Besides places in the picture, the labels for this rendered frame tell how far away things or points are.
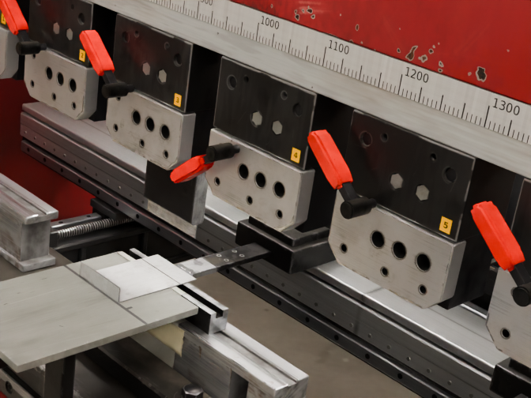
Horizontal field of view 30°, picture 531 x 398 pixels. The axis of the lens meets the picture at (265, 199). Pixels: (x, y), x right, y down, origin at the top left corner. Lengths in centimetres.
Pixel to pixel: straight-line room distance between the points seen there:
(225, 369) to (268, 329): 205
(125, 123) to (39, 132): 72
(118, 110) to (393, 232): 45
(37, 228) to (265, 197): 58
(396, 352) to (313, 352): 182
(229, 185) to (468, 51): 36
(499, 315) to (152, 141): 51
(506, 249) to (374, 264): 18
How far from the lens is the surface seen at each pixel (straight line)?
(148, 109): 124
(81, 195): 234
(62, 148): 193
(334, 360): 319
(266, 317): 336
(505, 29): 89
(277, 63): 107
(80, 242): 180
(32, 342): 118
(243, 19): 110
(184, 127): 120
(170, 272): 135
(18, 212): 158
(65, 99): 139
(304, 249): 143
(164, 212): 132
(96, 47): 126
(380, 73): 98
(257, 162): 110
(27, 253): 161
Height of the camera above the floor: 161
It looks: 22 degrees down
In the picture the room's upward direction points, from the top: 8 degrees clockwise
